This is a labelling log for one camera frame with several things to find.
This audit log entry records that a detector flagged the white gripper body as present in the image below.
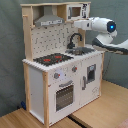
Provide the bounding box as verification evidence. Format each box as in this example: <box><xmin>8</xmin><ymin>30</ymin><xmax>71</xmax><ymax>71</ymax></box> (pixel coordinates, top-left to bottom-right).
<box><xmin>74</xmin><ymin>20</ymin><xmax>91</xmax><ymax>30</ymax></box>

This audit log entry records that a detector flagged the white toy microwave door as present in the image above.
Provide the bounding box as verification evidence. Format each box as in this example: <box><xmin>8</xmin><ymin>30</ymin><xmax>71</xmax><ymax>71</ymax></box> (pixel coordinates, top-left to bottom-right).
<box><xmin>67</xmin><ymin>4</ymin><xmax>89</xmax><ymax>21</ymax></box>

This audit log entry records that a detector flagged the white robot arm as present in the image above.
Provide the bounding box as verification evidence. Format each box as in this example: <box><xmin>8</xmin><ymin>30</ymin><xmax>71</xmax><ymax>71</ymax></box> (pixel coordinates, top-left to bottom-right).
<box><xmin>74</xmin><ymin>17</ymin><xmax>128</xmax><ymax>55</ymax></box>

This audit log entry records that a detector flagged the white wooden toy kitchen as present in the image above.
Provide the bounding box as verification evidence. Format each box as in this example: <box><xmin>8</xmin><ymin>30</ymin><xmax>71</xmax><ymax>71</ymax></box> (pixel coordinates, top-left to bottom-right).
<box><xmin>22</xmin><ymin>2</ymin><xmax>104</xmax><ymax>127</ymax></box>

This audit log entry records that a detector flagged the black toy faucet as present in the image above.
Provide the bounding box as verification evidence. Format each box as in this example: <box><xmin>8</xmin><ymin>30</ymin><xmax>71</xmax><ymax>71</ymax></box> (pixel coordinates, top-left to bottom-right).
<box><xmin>67</xmin><ymin>33</ymin><xmax>82</xmax><ymax>49</ymax></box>

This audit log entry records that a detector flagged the grey toy sink basin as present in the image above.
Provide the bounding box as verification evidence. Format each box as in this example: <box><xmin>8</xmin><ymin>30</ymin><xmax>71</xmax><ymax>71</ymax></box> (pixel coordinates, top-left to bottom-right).
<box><xmin>65</xmin><ymin>47</ymin><xmax>95</xmax><ymax>56</ymax></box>

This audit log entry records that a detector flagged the grey toy range hood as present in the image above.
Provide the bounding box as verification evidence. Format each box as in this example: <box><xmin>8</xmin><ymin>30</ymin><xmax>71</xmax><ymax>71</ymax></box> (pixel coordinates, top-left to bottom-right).
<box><xmin>35</xmin><ymin>6</ymin><xmax>64</xmax><ymax>27</ymax></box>

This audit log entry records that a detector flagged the right red stove knob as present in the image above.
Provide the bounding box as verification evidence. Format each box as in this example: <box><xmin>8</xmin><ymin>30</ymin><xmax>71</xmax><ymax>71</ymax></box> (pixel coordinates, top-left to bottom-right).
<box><xmin>72</xmin><ymin>66</ymin><xmax>77</xmax><ymax>72</ymax></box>

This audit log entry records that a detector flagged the red stove knob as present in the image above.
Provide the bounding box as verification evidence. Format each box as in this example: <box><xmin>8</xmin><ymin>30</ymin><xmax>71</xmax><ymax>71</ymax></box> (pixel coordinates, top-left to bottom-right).
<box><xmin>72</xmin><ymin>66</ymin><xmax>77</xmax><ymax>72</ymax></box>
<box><xmin>54</xmin><ymin>73</ymin><xmax>60</xmax><ymax>79</ymax></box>

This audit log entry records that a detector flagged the grey toy ice dispenser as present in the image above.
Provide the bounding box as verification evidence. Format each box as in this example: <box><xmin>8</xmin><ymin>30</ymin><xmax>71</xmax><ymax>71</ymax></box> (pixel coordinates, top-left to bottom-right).
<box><xmin>87</xmin><ymin>65</ymin><xmax>96</xmax><ymax>83</ymax></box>

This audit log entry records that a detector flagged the black toy stovetop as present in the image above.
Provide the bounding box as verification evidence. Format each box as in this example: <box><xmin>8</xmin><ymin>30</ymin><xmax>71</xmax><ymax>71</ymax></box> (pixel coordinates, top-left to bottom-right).
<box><xmin>34</xmin><ymin>53</ymin><xmax>72</xmax><ymax>66</ymax></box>

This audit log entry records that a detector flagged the left red stove knob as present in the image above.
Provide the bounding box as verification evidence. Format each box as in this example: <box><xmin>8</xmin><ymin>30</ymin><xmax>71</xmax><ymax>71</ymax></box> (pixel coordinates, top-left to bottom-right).
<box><xmin>54</xmin><ymin>73</ymin><xmax>60</xmax><ymax>79</ymax></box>

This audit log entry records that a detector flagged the toy oven door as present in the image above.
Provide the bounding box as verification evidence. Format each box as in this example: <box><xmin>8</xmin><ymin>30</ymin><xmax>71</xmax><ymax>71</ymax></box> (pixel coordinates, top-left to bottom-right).
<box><xmin>56</xmin><ymin>80</ymin><xmax>74</xmax><ymax>111</ymax></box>

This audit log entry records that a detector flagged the grey cabinet door handle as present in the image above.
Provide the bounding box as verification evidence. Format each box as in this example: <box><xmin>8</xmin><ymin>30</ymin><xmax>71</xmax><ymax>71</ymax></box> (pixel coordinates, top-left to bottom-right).
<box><xmin>82</xmin><ymin>76</ymin><xmax>86</xmax><ymax>90</ymax></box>

